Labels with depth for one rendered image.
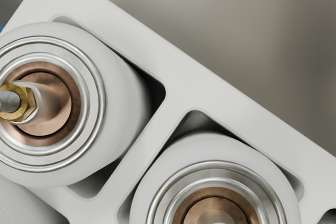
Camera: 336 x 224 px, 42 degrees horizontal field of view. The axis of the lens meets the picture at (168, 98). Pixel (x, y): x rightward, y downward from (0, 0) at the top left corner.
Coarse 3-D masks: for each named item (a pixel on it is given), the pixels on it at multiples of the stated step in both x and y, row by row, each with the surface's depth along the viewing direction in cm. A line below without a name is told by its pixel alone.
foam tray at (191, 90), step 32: (32, 0) 32; (64, 0) 32; (96, 0) 32; (0, 32) 32; (96, 32) 32; (128, 32) 31; (160, 64) 31; (192, 64) 31; (160, 96) 42; (192, 96) 31; (224, 96) 31; (160, 128) 31; (192, 128) 42; (224, 128) 38; (256, 128) 31; (288, 128) 31; (128, 160) 31; (288, 160) 30; (320, 160) 30; (64, 192) 31; (96, 192) 34; (128, 192) 31; (320, 192) 30
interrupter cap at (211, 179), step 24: (192, 168) 23; (216, 168) 23; (240, 168) 23; (168, 192) 24; (192, 192) 24; (216, 192) 23; (240, 192) 23; (264, 192) 23; (168, 216) 23; (192, 216) 24; (240, 216) 24; (264, 216) 23
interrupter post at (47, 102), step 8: (16, 80) 21; (24, 80) 21; (32, 88) 21; (40, 88) 22; (48, 88) 24; (40, 96) 21; (48, 96) 23; (56, 96) 24; (40, 104) 21; (48, 104) 22; (56, 104) 24; (32, 112) 21; (40, 112) 22; (48, 112) 23; (56, 112) 24; (8, 120) 21; (24, 120) 21; (32, 120) 21; (40, 120) 23; (48, 120) 24
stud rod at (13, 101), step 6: (0, 90) 19; (6, 90) 20; (0, 96) 18; (6, 96) 19; (12, 96) 20; (18, 96) 20; (6, 102) 19; (12, 102) 19; (18, 102) 20; (0, 108) 19; (6, 108) 19; (12, 108) 20
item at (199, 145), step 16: (176, 144) 29; (192, 144) 24; (208, 144) 24; (224, 144) 24; (240, 144) 24; (160, 160) 25; (176, 160) 24; (192, 160) 24; (240, 160) 24; (256, 160) 24; (144, 176) 25; (160, 176) 24; (272, 176) 24; (144, 192) 24; (288, 192) 24; (144, 208) 24; (288, 208) 24
